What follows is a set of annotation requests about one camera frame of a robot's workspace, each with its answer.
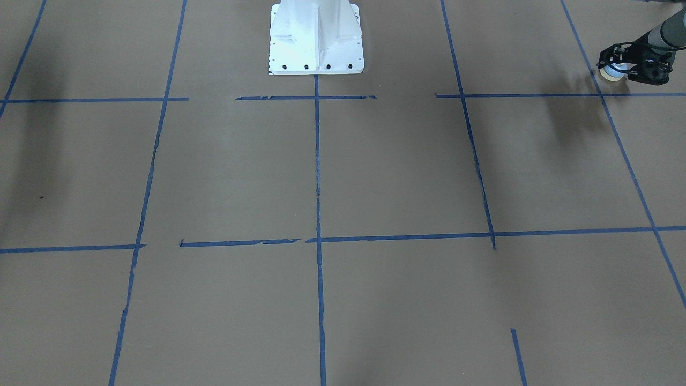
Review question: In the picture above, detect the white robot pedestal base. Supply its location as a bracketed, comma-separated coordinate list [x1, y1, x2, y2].
[268, 1, 365, 76]

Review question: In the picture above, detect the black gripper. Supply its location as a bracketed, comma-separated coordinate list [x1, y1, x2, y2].
[597, 41, 675, 86]

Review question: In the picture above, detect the blue and cream bell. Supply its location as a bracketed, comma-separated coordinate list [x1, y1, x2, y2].
[598, 63, 628, 81]

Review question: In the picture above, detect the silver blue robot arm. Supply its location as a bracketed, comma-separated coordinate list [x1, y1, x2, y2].
[597, 9, 685, 86]

